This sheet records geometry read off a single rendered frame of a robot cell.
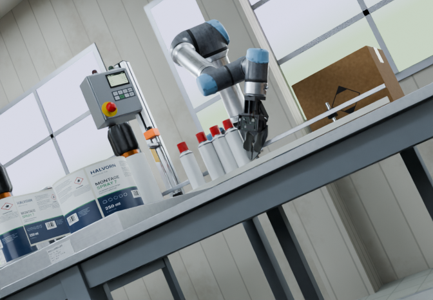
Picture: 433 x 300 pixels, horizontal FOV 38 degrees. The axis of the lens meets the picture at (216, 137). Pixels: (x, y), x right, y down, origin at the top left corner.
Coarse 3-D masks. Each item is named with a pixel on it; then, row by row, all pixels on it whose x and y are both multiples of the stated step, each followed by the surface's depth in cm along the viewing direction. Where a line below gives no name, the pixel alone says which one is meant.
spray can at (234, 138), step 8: (224, 120) 211; (224, 128) 212; (232, 128) 211; (232, 136) 209; (240, 136) 210; (232, 144) 209; (240, 144) 209; (232, 152) 210; (240, 152) 208; (240, 160) 208; (248, 160) 208
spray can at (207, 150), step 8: (200, 136) 213; (200, 144) 213; (208, 144) 212; (200, 152) 213; (208, 152) 212; (208, 160) 211; (216, 160) 212; (208, 168) 212; (216, 168) 211; (216, 176) 210
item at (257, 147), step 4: (256, 136) 205; (260, 136) 206; (256, 140) 205; (260, 140) 207; (256, 144) 205; (260, 144) 207; (256, 148) 206; (260, 148) 207; (256, 152) 207; (252, 156) 208
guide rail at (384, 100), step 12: (372, 108) 188; (336, 120) 193; (348, 120) 191; (312, 132) 196; (324, 132) 194; (288, 144) 199; (300, 144) 197; (264, 156) 202; (240, 168) 205; (216, 180) 209
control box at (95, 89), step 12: (108, 72) 237; (84, 84) 235; (96, 84) 233; (108, 84) 235; (84, 96) 238; (96, 96) 231; (108, 96) 233; (96, 108) 233; (120, 108) 234; (132, 108) 236; (96, 120) 236; (108, 120) 231; (120, 120) 239
